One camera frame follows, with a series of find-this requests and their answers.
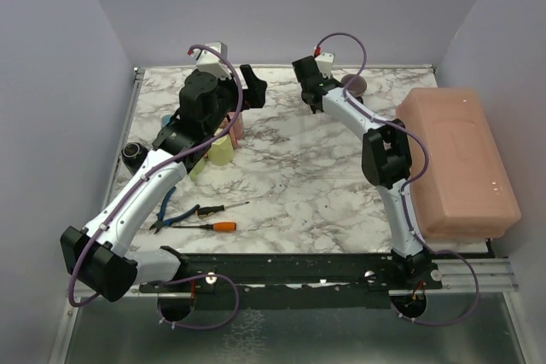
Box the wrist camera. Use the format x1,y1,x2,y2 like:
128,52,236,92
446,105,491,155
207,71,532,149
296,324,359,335
189,42,231,80
313,46,335,78

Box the black mug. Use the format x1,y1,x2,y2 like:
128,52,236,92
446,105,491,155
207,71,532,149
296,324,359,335
121,142,148,175

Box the black mounting base plate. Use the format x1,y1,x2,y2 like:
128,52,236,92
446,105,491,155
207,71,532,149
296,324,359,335
139,253,442,310

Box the light green mug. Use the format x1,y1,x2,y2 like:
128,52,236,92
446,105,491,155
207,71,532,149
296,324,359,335
188,158,206,182

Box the pink spectrum mug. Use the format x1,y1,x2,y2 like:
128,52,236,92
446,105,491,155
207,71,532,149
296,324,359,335
223,112,244,149

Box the orange handled screwdriver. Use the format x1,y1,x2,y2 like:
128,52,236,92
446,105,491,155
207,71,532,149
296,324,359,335
171,222,237,233

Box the purple mug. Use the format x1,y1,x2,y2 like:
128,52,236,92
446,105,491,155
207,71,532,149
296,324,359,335
340,74,368,103

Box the yellow-green faceted mug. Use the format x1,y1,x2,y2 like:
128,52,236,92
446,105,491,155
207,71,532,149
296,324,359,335
206,134,235,166

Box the black handled screwdriver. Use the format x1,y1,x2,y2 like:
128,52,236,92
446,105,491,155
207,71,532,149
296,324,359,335
195,201,249,218

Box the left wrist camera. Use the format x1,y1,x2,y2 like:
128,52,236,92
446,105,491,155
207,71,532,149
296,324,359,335
189,42,231,80

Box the pink storage bin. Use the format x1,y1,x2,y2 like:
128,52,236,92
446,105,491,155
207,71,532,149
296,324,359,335
396,88,521,240

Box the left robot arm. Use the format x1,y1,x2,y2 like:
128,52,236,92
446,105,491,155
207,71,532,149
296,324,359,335
61,65,267,302

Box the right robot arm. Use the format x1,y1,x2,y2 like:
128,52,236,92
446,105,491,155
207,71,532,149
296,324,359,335
292,55,437,288

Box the aluminium rail frame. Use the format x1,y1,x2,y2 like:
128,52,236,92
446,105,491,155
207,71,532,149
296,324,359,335
61,64,530,363

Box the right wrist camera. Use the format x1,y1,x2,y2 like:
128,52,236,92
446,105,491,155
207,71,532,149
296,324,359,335
313,46,335,78

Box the blue mug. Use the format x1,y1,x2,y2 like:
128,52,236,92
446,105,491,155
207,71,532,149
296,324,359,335
161,114,177,127

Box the blue handled pliers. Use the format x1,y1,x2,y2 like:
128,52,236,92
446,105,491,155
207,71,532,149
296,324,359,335
148,185,200,235

